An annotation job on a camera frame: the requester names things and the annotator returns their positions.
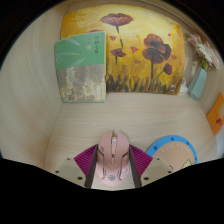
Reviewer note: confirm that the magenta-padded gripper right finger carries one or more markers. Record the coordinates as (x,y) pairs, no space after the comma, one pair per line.
(141,160)

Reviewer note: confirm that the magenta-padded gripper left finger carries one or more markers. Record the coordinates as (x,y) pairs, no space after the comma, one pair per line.
(85,160)

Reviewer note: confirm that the pink computer mouse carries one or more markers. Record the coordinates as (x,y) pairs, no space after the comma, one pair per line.
(112,156)

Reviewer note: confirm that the orange covered book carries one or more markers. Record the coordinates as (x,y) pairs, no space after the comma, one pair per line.
(217,115)

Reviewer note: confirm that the green covered book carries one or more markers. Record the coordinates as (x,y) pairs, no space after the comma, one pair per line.
(80,66)

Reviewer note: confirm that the mint green faceted vase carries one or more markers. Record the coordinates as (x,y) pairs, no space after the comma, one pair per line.
(197,83)

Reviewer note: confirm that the pink and white flower bouquet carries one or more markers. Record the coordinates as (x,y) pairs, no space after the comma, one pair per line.
(204,50)

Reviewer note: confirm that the yellow poppy flower painting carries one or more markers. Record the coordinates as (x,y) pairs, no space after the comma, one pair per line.
(143,26)

